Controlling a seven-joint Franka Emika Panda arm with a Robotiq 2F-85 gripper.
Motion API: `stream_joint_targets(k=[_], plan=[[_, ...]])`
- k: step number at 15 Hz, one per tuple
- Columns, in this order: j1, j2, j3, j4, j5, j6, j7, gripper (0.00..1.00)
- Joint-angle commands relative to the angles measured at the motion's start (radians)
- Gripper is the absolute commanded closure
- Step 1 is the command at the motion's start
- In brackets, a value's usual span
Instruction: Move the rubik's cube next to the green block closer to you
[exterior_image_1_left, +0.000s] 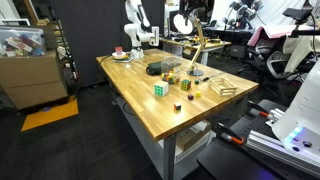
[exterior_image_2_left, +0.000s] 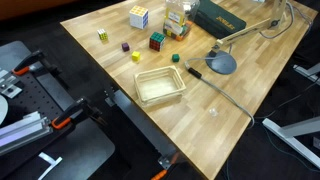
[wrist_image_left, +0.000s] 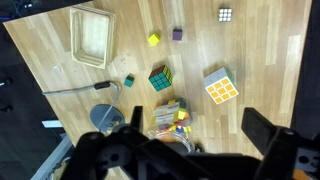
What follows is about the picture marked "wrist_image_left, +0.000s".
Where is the small white rubik's cube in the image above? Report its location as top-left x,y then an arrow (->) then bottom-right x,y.
218,8 -> 232,22

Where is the grey round lamp base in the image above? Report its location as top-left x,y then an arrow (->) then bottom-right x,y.
90,104 -> 125,132

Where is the green block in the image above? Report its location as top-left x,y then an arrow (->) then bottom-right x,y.
124,75 -> 134,87

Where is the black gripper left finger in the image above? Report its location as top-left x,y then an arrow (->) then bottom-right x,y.
130,106 -> 143,132

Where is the dark multicolour rubik's cube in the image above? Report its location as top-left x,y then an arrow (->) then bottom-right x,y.
148,65 -> 173,92

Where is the wooden crate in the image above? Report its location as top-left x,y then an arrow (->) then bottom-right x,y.
70,5 -> 115,69

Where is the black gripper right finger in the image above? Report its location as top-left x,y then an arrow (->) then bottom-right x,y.
241,107 -> 277,155

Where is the clear jar of blocks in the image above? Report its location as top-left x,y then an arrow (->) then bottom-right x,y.
147,98 -> 195,154

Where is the purple block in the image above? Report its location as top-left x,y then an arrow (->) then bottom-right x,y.
172,29 -> 182,41

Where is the yellow block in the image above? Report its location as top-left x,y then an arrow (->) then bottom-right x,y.
148,32 -> 160,46

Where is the large white rubik's cube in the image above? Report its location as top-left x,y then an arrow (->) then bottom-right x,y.
204,67 -> 239,104

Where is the grey cable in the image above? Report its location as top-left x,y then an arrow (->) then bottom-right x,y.
42,80 -> 121,131

